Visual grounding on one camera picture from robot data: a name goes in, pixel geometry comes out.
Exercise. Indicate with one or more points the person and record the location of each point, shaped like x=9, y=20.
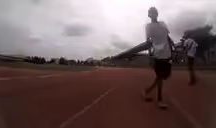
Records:
x=190, y=48
x=159, y=43

